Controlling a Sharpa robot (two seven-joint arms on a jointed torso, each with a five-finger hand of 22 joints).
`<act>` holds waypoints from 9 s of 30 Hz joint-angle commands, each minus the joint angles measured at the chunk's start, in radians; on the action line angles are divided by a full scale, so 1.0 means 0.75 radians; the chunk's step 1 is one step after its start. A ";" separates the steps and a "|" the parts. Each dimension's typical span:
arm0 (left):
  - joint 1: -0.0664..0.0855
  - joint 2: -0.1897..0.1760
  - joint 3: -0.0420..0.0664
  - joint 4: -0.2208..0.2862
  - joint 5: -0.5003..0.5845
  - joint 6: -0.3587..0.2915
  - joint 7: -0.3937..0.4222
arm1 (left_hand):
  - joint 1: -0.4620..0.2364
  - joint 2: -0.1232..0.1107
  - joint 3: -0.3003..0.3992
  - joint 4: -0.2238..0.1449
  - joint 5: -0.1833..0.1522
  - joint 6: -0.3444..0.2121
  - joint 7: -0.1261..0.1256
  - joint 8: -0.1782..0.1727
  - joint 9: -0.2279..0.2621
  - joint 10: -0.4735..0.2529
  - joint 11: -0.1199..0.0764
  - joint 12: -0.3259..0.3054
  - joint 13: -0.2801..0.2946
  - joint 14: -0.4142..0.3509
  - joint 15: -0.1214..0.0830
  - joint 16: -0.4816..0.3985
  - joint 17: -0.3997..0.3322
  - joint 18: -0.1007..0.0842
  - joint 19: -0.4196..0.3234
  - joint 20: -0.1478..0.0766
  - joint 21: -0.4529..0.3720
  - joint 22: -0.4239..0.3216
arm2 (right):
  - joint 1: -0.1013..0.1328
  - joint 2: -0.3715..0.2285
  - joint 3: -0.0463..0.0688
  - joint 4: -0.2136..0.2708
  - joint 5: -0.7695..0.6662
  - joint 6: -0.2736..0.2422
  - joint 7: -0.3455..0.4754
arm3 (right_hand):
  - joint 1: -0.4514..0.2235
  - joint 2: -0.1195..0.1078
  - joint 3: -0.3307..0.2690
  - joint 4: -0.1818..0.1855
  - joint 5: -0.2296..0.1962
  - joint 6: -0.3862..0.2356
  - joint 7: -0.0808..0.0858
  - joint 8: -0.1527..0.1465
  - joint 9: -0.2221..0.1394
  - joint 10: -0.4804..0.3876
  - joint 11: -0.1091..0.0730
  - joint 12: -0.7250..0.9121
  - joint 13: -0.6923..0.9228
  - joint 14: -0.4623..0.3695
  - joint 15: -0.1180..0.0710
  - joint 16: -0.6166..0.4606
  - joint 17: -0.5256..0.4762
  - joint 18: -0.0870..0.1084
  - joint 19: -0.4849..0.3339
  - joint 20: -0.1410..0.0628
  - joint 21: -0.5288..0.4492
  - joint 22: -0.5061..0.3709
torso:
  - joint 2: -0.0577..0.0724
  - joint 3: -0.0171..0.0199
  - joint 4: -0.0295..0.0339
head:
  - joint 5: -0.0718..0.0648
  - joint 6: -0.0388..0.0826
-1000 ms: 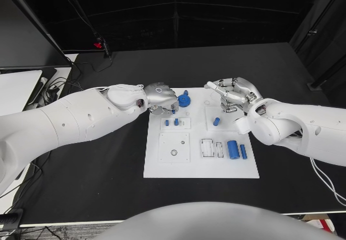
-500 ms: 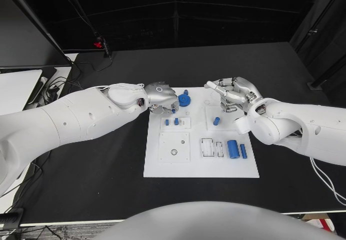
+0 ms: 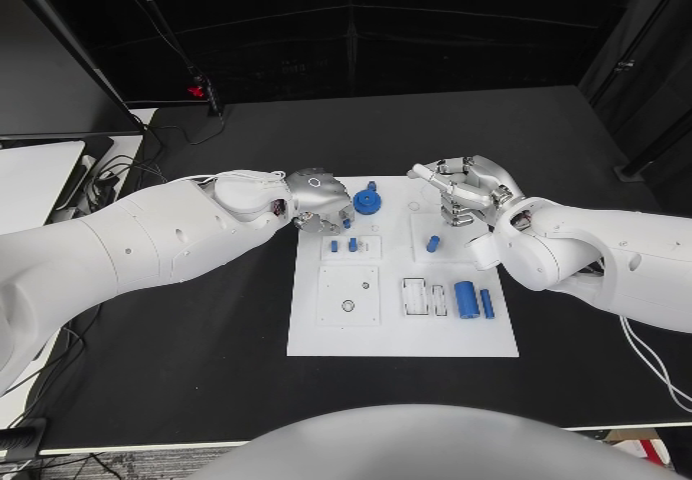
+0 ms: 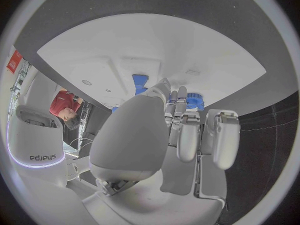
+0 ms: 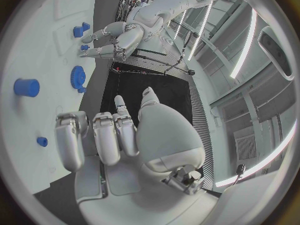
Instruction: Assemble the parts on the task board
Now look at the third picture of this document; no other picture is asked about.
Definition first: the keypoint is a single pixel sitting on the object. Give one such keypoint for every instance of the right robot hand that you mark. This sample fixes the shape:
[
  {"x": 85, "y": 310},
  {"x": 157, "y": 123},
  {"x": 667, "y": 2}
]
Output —
[{"x": 470, "y": 183}]

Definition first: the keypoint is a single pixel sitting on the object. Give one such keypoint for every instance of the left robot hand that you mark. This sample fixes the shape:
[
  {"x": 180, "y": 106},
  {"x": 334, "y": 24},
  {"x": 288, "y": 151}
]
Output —
[{"x": 316, "y": 195}]

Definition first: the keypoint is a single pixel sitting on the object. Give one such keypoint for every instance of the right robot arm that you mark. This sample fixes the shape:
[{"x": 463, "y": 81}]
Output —
[{"x": 605, "y": 255}]

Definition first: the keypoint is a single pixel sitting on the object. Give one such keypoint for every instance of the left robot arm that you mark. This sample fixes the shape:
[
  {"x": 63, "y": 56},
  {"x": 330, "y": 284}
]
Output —
[{"x": 108, "y": 255}]

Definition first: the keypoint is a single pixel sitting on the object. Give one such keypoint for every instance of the white task board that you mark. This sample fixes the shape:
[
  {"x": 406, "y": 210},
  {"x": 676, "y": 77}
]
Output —
[{"x": 399, "y": 300}]

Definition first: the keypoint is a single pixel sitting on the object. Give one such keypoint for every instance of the blue gear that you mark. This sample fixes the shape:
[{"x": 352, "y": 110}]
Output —
[{"x": 367, "y": 202}]

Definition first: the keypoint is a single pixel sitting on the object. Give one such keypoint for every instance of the short blue peg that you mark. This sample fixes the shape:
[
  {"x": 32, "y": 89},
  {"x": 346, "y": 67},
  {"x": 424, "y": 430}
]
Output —
[{"x": 432, "y": 243}]

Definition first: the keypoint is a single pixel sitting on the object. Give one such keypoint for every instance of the thick blue cylinder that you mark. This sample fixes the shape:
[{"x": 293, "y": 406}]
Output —
[{"x": 466, "y": 300}]

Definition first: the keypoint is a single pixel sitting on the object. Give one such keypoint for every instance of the thin blue cylinder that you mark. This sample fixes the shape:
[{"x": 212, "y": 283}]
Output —
[{"x": 487, "y": 303}]

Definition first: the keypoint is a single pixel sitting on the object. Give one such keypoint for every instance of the black stand pole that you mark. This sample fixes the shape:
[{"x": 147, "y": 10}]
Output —
[{"x": 177, "y": 56}]

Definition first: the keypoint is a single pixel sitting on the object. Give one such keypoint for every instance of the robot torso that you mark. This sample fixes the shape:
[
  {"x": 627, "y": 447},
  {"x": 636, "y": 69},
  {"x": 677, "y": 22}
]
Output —
[{"x": 432, "y": 446}]

